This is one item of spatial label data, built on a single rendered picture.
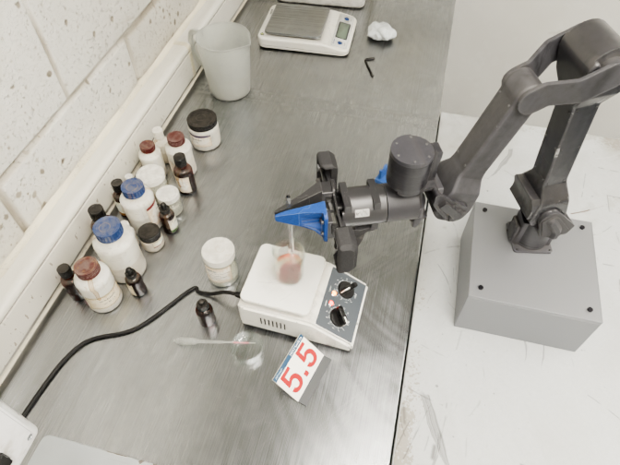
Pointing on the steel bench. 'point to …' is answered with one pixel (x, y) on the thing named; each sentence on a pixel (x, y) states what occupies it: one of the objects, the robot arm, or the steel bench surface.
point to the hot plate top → (303, 304)
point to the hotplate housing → (260, 315)
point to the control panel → (341, 305)
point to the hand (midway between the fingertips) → (299, 212)
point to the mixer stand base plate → (77, 454)
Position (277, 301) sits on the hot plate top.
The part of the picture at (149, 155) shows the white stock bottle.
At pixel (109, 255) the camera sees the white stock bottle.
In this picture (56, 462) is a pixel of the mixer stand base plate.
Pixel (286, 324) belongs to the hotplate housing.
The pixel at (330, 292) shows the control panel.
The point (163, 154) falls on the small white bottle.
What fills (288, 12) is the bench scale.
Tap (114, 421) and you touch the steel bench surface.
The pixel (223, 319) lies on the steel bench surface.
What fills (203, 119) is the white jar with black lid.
